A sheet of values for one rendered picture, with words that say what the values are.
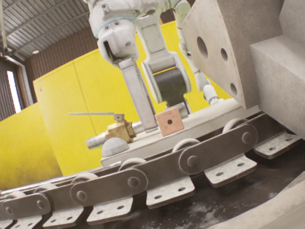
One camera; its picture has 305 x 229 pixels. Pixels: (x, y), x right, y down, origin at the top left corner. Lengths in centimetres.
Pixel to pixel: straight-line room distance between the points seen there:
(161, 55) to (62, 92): 178
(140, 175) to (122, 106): 212
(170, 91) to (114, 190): 81
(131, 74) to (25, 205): 24
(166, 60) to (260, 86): 85
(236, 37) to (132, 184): 18
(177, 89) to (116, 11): 70
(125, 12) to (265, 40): 24
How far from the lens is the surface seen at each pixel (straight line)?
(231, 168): 19
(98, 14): 36
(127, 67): 29
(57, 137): 263
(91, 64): 248
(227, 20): 19
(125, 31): 31
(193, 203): 20
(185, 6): 110
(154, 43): 102
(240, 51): 20
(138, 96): 28
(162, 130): 26
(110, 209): 20
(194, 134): 26
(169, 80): 97
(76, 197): 23
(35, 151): 656
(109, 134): 33
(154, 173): 20
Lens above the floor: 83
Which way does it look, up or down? 1 degrees up
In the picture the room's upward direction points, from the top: 20 degrees counter-clockwise
